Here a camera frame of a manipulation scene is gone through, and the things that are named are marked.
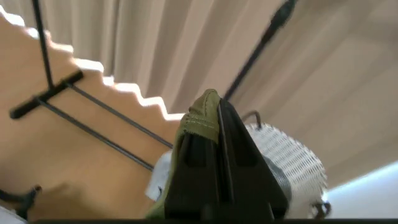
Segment green printed shirt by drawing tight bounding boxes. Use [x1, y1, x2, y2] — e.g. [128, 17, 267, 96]
[146, 88, 222, 220]

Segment white laundry basket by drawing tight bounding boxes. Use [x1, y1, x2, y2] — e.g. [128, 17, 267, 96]
[242, 110, 332, 220]

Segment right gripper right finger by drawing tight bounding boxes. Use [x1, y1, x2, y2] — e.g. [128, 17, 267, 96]
[219, 98, 289, 220]

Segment black clothes rack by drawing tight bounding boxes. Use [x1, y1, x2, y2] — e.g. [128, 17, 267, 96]
[9, 0, 299, 172]

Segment pale grey shorts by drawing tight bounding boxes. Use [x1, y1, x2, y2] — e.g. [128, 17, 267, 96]
[145, 150, 174, 202]

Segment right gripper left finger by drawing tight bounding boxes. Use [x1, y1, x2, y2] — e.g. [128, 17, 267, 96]
[164, 133, 234, 220]

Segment beige curtain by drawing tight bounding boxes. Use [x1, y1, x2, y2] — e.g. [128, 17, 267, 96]
[0, 0, 398, 189]

